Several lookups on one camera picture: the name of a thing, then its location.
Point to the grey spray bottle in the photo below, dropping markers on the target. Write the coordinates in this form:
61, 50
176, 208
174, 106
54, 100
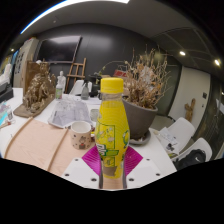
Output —
85, 91

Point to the black backpack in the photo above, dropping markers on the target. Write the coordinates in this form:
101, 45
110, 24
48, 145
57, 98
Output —
191, 160

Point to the white cabinet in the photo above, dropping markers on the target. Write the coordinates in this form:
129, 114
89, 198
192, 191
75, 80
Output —
25, 60

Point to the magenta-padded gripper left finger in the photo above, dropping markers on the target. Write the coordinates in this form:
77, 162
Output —
80, 170

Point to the open newspaper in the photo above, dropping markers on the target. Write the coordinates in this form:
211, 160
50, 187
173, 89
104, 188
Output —
68, 113

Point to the yellow drink bottle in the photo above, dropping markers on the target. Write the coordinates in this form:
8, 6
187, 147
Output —
111, 133

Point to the printed paper booklet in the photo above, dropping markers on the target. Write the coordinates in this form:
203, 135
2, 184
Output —
166, 141

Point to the colourful booklet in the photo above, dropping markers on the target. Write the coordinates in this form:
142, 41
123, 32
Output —
5, 115

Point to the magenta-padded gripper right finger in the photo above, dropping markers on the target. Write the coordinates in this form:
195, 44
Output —
143, 171

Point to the brown clay sculpture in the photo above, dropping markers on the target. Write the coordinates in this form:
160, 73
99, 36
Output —
36, 93

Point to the white printed mug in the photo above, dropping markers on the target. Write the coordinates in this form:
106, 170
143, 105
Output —
81, 135

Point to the grey pot with dried plant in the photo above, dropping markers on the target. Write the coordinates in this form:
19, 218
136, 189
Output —
140, 116

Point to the black device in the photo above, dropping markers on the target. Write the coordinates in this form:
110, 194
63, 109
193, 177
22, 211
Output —
5, 93

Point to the black wall screen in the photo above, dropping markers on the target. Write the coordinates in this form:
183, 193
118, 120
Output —
58, 50

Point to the white figure statue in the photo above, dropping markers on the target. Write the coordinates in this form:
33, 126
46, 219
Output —
61, 76

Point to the wooden easel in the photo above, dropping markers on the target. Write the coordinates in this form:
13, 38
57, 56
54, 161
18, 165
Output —
76, 71

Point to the red box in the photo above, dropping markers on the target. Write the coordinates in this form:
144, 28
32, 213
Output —
118, 72

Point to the grey plant saucer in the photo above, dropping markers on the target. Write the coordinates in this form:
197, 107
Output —
141, 141

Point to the light wooden board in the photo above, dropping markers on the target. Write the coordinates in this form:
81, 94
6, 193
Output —
33, 143
66, 156

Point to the wooden figure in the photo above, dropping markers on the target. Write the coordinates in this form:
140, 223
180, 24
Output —
190, 110

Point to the small round glass dish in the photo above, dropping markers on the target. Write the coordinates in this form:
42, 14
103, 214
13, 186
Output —
94, 115

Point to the round ceiling spotlight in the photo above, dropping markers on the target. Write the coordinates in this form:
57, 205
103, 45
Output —
217, 62
182, 53

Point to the white chair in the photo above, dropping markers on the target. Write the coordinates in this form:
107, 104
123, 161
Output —
201, 145
181, 128
77, 87

